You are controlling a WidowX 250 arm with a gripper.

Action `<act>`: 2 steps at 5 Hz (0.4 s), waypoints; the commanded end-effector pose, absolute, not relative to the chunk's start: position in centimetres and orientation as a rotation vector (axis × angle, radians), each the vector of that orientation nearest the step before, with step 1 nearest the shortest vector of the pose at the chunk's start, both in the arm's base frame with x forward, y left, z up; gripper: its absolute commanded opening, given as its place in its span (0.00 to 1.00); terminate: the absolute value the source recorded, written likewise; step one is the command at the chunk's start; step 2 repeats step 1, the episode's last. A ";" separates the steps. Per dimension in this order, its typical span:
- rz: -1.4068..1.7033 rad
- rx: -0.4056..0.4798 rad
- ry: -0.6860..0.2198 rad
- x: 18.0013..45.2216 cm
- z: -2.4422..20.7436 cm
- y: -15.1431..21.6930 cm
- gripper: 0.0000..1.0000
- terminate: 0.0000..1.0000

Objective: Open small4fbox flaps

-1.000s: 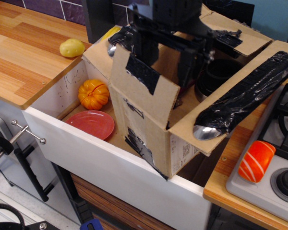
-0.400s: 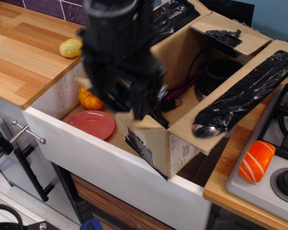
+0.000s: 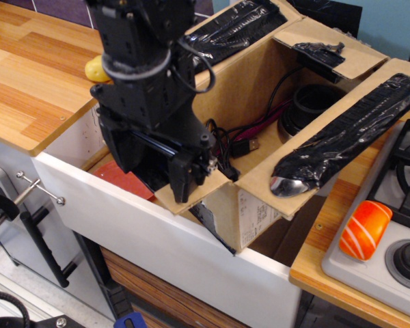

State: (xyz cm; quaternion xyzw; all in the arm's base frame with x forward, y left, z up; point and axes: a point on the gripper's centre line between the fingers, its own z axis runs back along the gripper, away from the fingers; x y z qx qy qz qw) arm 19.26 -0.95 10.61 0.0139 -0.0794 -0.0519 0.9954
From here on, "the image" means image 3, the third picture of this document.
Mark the black coiled cable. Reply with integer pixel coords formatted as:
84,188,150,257
0,290,35,328

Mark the black oven door handle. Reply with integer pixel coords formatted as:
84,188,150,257
20,206,77,288

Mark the black round container in box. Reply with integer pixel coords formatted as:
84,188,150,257
277,84,345,144

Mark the toy stove top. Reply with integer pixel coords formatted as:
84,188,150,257
322,120,410,316

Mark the cardboard box with taped flaps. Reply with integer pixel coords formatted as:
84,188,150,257
155,1,410,251

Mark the yellow toy potato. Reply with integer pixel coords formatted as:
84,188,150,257
84,55,111,83

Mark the salmon sushi toy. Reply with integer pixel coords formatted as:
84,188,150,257
338,200,393,262

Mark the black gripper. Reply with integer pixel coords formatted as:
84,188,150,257
90,68,216,203

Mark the white sink basin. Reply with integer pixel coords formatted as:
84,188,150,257
33,111,301,327

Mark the metal spoon on right flap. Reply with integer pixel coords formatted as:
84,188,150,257
270,176,310,198

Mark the black cable in box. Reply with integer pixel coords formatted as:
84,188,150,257
204,66,305,182

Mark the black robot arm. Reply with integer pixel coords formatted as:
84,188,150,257
88,1,217,203

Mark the red plastic plate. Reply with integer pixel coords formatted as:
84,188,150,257
92,161,154,201

